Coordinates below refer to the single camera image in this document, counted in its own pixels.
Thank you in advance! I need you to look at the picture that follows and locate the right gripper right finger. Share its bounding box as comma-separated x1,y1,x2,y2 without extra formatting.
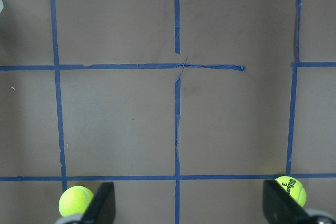
262,180,335,224

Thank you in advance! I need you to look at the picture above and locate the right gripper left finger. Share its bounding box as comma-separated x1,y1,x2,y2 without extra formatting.
56,182,116,223

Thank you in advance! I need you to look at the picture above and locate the Wilson tennis ball can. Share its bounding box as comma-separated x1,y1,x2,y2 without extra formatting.
0,0,4,13

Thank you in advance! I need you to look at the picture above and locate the tennis ball Wilson right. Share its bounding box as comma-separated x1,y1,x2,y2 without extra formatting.
275,176,307,207

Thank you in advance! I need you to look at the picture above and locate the tennis ball Roland Garros centre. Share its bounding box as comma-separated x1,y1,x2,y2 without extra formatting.
58,186,94,217

